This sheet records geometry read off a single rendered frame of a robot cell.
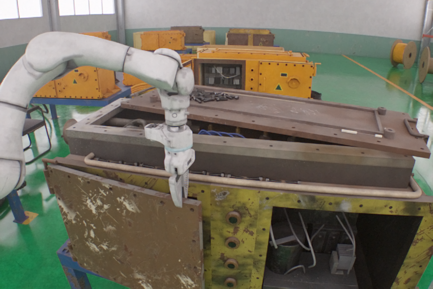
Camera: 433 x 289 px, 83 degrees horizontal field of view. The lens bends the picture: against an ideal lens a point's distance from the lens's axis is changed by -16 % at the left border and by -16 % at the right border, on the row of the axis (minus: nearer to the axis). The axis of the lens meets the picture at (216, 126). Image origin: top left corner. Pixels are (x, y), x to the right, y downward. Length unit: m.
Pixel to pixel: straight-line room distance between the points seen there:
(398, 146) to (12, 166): 1.10
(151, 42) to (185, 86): 9.55
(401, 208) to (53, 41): 1.08
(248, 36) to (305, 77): 5.99
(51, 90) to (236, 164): 4.12
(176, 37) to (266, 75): 6.65
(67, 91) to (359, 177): 4.19
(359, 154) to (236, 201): 0.43
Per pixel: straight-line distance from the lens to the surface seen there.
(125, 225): 1.08
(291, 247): 1.17
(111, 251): 1.26
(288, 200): 0.93
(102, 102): 4.33
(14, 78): 0.71
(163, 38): 10.05
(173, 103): 0.71
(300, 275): 1.30
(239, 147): 0.93
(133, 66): 0.66
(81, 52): 0.68
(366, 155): 0.98
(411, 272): 1.27
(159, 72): 0.65
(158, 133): 0.78
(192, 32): 12.48
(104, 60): 0.67
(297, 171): 0.96
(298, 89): 3.57
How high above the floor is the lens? 1.74
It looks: 22 degrees down
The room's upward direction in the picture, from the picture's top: straight up
